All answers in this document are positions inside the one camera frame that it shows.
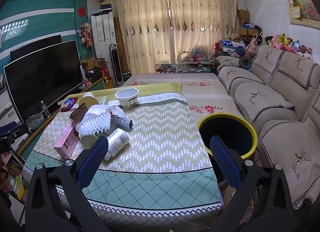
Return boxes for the white tissue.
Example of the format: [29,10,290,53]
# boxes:
[85,105,125,118]

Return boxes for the pile of plush toys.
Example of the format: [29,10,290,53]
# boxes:
[245,33,313,61]

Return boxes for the white pill bottle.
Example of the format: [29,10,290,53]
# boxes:
[104,128,130,161]

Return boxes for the beige sectional sofa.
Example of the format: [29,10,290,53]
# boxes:
[216,45,319,210]

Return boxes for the yellow rimmed black trash bin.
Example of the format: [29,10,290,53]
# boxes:
[197,113,258,160]

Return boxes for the clear water bottle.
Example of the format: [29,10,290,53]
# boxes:
[41,101,50,118]

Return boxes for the framed flower painting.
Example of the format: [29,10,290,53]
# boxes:
[286,0,319,29]

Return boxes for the pink carton box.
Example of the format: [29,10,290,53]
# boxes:
[54,121,78,159]

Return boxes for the red blue snack pack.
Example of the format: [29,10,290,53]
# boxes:
[60,97,78,112]

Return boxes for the beige window curtains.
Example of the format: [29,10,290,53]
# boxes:
[110,0,238,74]

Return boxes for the white paper cup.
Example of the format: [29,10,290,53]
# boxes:
[79,92,100,109]

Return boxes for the low glass shelf with books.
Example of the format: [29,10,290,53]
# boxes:
[155,58,216,74]

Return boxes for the green banded clear jar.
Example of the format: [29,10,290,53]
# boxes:
[79,134,98,149]

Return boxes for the black tower fan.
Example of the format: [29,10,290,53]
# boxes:
[109,44,124,86]

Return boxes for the floral bed cover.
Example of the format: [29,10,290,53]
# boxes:
[124,73,242,122]

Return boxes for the white foam fruit net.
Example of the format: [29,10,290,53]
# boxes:
[76,112,111,136]

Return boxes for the blue white sachet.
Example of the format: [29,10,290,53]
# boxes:
[111,114,133,132]

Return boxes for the black flat television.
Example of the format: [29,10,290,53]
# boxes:
[3,40,82,122]

